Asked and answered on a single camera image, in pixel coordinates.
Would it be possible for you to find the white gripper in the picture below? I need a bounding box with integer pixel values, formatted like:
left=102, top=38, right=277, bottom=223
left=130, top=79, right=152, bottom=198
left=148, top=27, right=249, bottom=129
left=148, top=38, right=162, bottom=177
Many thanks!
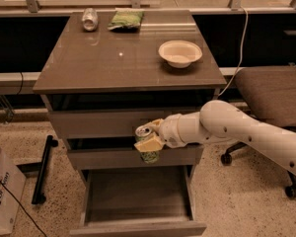
left=134, top=114, right=185, bottom=152

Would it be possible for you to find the green soda can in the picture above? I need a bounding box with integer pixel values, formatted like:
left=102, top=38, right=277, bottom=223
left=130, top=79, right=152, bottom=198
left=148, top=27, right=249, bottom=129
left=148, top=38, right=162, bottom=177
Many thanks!
left=134, top=126, right=160, bottom=164

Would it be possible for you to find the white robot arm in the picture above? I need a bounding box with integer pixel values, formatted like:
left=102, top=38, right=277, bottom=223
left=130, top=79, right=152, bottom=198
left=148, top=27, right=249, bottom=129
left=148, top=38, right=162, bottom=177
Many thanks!
left=135, top=100, right=296, bottom=176

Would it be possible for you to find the middle drawer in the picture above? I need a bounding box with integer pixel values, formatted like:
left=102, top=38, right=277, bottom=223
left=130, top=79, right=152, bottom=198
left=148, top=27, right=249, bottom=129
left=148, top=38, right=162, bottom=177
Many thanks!
left=67, top=145, right=204, bottom=170

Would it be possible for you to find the drawer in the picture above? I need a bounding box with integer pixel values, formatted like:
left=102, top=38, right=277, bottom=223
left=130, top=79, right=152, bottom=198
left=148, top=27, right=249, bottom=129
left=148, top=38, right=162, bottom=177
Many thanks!
left=70, top=166, right=206, bottom=237
left=67, top=145, right=204, bottom=170
left=47, top=106, right=217, bottom=140

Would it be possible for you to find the top drawer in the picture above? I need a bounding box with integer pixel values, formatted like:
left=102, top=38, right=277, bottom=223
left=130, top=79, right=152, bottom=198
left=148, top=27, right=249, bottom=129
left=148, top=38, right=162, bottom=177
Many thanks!
left=47, top=106, right=217, bottom=140

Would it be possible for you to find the bottom drawer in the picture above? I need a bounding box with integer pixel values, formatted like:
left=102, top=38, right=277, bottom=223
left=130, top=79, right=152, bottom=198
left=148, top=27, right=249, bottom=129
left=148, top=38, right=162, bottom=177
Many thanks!
left=70, top=166, right=206, bottom=237

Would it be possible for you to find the grey drawer cabinet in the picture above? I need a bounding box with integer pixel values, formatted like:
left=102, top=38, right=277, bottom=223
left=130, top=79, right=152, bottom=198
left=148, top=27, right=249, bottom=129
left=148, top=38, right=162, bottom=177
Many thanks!
left=32, top=9, right=227, bottom=237

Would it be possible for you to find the white paper bowl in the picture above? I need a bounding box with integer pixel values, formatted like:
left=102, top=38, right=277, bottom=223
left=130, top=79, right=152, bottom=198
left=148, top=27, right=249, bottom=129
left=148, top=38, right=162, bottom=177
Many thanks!
left=158, top=40, right=202, bottom=68

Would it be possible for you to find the green snack bag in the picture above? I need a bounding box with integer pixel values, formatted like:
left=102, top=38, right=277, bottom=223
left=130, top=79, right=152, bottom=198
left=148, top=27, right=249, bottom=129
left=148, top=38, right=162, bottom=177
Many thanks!
left=108, top=10, right=144, bottom=31

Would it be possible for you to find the black bar on floor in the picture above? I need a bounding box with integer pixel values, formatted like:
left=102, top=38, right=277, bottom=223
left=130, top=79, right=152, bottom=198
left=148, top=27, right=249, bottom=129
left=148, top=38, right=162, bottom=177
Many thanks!
left=32, top=135, right=58, bottom=204

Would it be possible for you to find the white cardboard box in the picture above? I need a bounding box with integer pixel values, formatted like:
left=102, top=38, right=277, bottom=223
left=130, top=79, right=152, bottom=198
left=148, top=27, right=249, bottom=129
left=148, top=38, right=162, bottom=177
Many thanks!
left=0, top=148, right=26, bottom=235

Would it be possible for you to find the white cable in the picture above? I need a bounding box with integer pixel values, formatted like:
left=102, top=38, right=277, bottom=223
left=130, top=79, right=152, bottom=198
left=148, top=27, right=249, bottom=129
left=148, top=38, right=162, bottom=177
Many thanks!
left=217, top=6, right=250, bottom=98

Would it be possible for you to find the black cable on floor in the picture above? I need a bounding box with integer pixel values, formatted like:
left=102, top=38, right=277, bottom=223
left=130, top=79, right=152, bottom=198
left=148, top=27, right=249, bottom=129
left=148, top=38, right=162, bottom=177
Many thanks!
left=0, top=161, right=48, bottom=237

